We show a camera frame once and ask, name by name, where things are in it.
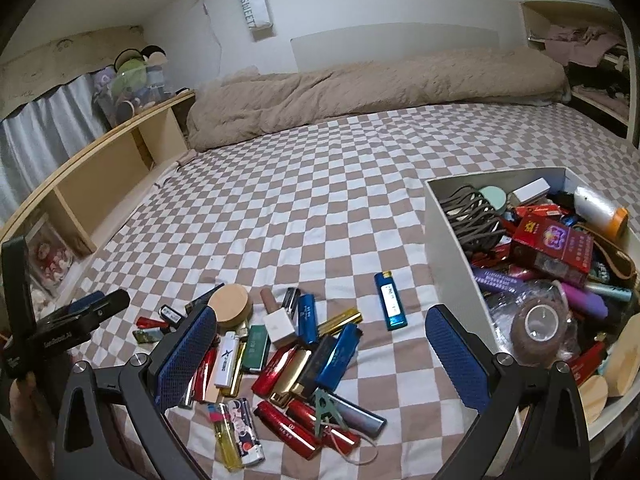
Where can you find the mint round compact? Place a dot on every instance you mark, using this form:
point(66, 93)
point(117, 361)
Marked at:
point(492, 197)

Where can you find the purple tube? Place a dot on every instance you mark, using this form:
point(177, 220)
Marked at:
point(585, 302)

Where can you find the pile of lighters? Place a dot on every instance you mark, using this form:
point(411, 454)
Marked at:
point(280, 417)

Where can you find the white rectangular box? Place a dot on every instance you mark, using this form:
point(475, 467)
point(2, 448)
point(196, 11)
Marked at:
point(530, 191)

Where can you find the plastic film roll orange tape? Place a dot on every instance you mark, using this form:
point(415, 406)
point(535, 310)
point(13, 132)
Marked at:
point(597, 207)

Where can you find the clear bin with toys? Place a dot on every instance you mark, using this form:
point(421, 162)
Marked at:
point(132, 87)

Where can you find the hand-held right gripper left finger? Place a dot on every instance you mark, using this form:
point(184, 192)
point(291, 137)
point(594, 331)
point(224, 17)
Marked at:
point(185, 355)

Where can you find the white storage box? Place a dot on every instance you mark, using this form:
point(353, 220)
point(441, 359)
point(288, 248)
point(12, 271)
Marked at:
point(450, 260)

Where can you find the brown bandage roll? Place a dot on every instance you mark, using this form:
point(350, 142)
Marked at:
point(520, 330)

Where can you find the framed picture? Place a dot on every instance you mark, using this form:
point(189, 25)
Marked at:
point(50, 255)

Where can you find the beige duvet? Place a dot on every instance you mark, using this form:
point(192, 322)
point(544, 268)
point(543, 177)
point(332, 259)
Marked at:
point(375, 95)

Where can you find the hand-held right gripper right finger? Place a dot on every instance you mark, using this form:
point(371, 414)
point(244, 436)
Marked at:
point(457, 360)

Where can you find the small oval wooden board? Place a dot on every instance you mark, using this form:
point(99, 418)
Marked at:
point(594, 397)

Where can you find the person's left hand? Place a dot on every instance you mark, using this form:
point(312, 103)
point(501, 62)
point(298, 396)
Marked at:
point(30, 405)

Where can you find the pile of pink clothes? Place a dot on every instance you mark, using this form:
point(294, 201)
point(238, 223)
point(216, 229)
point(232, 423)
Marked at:
point(580, 42)

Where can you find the round beige wooden lid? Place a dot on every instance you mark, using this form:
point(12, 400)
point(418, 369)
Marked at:
point(229, 306)

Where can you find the hanging white paper bag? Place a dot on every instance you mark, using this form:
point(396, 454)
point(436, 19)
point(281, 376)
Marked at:
point(256, 10)

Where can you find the cluster of red lighter packs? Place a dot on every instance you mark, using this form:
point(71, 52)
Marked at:
point(535, 209)

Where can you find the lavender long packet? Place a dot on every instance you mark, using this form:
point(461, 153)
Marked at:
point(500, 282)

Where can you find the checkered bedsheet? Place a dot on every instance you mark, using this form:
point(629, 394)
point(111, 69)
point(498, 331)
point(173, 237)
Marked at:
point(300, 185)

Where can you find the blue lighter with white label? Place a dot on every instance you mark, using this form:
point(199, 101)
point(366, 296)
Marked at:
point(391, 305)

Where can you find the wooden bedside shelf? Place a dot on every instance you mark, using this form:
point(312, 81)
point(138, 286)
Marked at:
point(100, 160)

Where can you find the wall niche shelf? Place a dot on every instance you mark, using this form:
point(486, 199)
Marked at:
point(530, 30)

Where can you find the grey curtain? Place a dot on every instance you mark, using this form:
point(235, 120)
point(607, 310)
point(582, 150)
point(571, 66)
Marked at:
point(45, 125)

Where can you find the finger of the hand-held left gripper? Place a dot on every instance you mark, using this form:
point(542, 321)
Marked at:
point(110, 307)
point(82, 305)

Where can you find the large oval wooden board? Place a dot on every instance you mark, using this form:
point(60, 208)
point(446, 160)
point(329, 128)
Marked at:
point(625, 360)

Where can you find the beige curtain valance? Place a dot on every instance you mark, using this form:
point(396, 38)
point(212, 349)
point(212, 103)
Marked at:
point(65, 60)

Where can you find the red cigarette box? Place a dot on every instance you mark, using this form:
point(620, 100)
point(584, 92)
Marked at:
point(550, 245)

